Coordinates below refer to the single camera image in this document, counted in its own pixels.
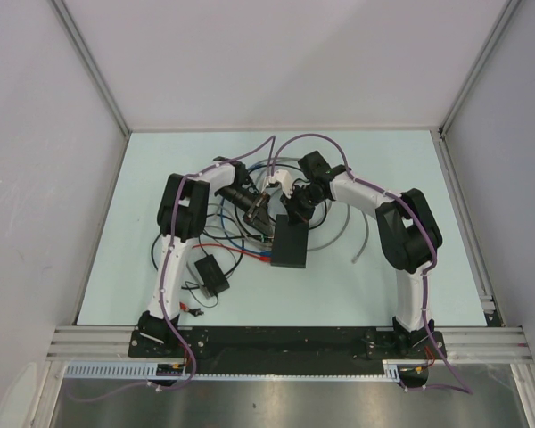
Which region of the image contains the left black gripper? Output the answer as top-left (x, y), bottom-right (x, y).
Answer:
top-left (217, 185), bottom-right (273, 238)

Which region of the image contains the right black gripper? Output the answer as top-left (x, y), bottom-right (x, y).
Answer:
top-left (280, 185), bottom-right (325, 228)

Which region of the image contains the black network switch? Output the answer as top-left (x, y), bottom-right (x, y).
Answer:
top-left (270, 214), bottom-right (309, 268)

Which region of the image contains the black braided ethernet cable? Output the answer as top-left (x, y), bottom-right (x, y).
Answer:
top-left (150, 164), bottom-right (277, 277)

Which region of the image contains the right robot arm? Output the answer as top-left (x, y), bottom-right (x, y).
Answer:
top-left (281, 151), bottom-right (442, 358)

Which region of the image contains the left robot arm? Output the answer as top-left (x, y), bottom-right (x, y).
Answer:
top-left (136, 157), bottom-right (248, 357)

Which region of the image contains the black power adapter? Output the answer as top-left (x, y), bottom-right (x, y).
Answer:
top-left (194, 255), bottom-right (230, 297)

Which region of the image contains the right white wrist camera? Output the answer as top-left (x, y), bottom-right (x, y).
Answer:
top-left (273, 169), bottom-right (294, 199)

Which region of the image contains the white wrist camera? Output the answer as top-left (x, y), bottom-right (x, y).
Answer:
top-left (261, 176), bottom-right (279, 192)
top-left (273, 169), bottom-right (294, 199)

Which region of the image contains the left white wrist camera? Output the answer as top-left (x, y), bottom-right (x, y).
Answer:
top-left (261, 176), bottom-right (279, 192)

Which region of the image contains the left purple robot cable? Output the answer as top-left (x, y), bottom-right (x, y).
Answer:
top-left (66, 136), bottom-right (277, 403)

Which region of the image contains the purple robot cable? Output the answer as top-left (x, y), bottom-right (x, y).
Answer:
top-left (269, 132), bottom-right (473, 396)
top-left (66, 136), bottom-right (277, 403)

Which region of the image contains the thin black power cord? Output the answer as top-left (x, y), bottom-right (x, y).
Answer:
top-left (177, 278), bottom-right (222, 308)

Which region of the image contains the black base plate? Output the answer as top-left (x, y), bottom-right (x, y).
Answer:
top-left (128, 325), bottom-right (448, 376)

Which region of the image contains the grey slotted cable duct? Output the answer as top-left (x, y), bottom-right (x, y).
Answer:
top-left (65, 361), bottom-right (399, 383)

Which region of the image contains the aluminium front rail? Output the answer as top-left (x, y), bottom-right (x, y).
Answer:
top-left (48, 325), bottom-right (533, 364)

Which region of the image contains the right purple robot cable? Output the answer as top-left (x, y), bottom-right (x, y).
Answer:
top-left (269, 132), bottom-right (473, 396)

